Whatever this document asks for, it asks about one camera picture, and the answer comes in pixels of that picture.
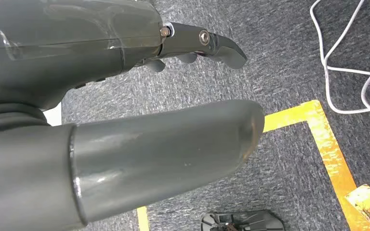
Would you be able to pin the white panel piece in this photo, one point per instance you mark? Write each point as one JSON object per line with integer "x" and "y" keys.
{"x": 54, "y": 116}

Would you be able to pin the yellow floor tape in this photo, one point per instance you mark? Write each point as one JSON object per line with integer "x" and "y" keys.
{"x": 328, "y": 143}

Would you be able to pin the black robot foot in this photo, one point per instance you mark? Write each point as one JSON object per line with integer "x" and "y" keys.
{"x": 252, "y": 221}

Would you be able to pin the ribbed grey left arm sleeve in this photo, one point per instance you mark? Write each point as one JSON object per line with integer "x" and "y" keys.
{"x": 6, "y": 118}

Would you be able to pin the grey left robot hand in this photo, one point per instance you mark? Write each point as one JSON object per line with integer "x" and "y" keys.
{"x": 76, "y": 47}

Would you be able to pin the patterned yellow card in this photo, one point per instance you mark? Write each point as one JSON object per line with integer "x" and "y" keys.
{"x": 368, "y": 205}

